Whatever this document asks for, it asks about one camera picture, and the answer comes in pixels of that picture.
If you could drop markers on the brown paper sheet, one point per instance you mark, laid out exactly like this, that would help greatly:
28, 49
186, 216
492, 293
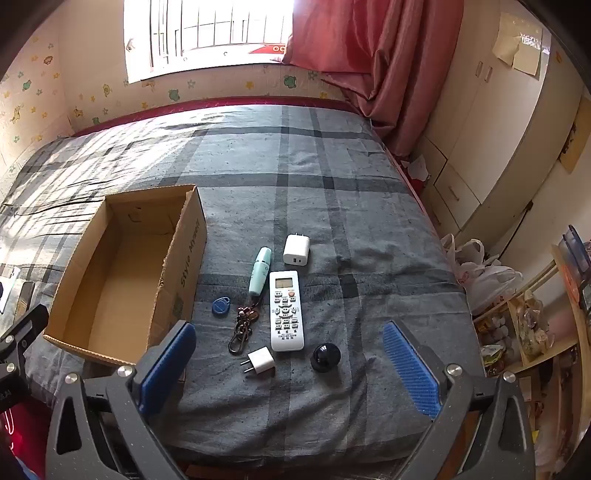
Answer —
572, 143

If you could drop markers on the white remote control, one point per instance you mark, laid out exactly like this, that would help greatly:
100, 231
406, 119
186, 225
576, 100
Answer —
286, 318

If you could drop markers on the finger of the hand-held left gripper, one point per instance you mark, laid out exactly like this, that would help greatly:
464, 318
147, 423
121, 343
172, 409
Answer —
27, 325

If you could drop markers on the blue lidded container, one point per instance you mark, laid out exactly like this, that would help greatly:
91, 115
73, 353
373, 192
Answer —
575, 249

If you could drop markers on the teal cosmetic bottle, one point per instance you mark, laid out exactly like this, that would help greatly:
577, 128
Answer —
259, 274

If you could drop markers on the black smartphone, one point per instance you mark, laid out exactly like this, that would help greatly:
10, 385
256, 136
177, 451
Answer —
26, 300

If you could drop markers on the pink curtain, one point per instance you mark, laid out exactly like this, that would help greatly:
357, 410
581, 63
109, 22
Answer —
392, 55

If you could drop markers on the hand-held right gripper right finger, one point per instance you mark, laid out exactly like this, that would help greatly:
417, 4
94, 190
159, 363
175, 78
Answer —
411, 369

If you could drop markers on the small white plug charger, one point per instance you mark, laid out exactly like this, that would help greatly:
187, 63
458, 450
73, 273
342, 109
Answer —
261, 361

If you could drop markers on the cream wardrobe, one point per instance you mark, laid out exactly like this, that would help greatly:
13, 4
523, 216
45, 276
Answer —
508, 138

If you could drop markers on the brown cardboard box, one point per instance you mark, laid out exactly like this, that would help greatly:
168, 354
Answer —
115, 286

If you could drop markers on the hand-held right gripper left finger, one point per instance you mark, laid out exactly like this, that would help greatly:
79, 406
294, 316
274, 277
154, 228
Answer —
166, 369

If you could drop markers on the grey plaid blanket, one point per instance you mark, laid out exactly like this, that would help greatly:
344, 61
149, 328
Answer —
346, 207

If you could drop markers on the barred window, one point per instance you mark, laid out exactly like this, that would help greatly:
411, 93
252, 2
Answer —
207, 27

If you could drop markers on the white crumpled paper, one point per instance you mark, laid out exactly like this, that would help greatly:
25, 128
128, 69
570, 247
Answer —
418, 168

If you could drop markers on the blue key fob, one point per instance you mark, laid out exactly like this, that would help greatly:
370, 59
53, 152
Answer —
221, 305

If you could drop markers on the white plastic bag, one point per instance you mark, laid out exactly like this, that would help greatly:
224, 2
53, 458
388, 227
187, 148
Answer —
496, 284
464, 251

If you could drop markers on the wooden shelf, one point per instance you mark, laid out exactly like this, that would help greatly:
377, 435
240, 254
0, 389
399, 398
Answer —
570, 295

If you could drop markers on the large white charger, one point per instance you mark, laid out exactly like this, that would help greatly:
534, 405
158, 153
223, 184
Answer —
296, 251

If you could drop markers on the beige paper sheet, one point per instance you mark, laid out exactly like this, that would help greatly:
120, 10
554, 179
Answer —
515, 37

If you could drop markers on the black tape roll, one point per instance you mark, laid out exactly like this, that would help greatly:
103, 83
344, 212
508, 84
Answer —
325, 357

